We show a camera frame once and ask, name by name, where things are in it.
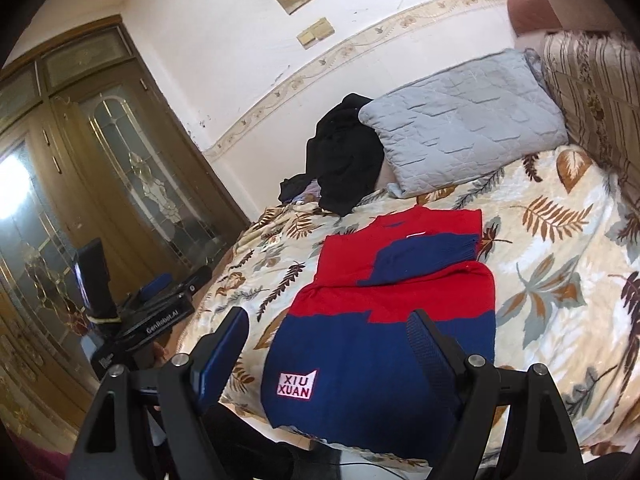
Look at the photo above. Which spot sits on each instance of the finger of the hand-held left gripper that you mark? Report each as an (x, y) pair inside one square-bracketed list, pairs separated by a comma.
[(197, 279), (156, 287)]

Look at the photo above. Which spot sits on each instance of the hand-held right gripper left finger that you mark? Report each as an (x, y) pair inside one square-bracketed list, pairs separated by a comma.
[(227, 345)]

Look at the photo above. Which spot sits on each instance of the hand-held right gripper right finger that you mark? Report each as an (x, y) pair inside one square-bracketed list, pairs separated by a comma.
[(430, 355)]

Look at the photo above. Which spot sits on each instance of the red and blue knit sweater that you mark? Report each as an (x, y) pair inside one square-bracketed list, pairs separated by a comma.
[(360, 360)]

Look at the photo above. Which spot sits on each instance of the black clothes pile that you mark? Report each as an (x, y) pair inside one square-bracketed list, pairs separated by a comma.
[(345, 160)]

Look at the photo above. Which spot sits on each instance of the wooden wardrobe with glass doors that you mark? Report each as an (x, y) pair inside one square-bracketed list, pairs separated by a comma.
[(100, 160)]

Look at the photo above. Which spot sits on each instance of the leaf print fleece blanket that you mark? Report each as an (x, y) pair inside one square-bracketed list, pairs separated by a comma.
[(550, 270)]

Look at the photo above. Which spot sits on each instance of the grey quilted pillow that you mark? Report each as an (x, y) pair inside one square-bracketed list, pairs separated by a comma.
[(465, 120)]

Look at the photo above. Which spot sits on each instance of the striped floral cushion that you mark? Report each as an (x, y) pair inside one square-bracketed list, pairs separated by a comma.
[(600, 100)]

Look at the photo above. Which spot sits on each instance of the pink cloth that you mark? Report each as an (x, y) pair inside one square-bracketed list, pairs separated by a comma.
[(530, 5)]

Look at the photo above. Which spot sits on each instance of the beige wall switch plate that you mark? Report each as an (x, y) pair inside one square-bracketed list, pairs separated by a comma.
[(305, 40), (322, 28)]

